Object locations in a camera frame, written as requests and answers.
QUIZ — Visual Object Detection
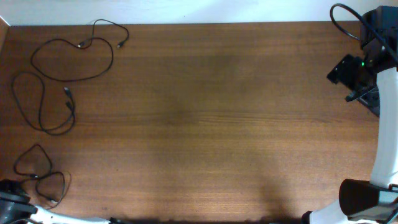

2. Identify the black usb cable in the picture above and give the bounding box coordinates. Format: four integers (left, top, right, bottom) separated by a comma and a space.
11, 71, 78, 136
29, 18, 130, 83
12, 143, 72, 209

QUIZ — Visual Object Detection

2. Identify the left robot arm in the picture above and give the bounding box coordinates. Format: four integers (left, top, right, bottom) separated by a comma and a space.
1, 179, 126, 224

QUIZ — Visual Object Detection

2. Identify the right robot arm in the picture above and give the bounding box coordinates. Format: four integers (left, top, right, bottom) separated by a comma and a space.
300, 3, 397, 224

